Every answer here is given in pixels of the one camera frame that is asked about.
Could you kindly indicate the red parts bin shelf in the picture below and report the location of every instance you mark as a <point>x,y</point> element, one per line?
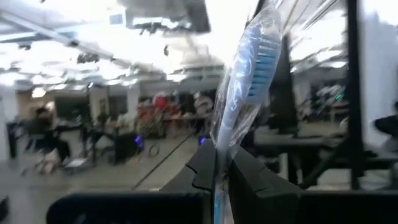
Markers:
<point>161,102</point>

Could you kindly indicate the black box purple lights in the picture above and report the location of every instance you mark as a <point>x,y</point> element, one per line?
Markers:
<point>202,140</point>

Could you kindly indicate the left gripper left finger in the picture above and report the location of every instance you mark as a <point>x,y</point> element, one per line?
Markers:
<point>202,174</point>

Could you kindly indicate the blue white toothbrush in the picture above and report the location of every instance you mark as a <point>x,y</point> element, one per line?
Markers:
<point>248,77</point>

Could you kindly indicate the black overhead gantry frame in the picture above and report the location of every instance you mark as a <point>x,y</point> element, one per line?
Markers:
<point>354,93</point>

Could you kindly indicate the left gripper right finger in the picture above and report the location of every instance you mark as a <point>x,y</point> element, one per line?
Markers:
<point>248,180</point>

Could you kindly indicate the black speaker box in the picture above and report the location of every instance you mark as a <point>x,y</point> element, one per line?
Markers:
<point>124,149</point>

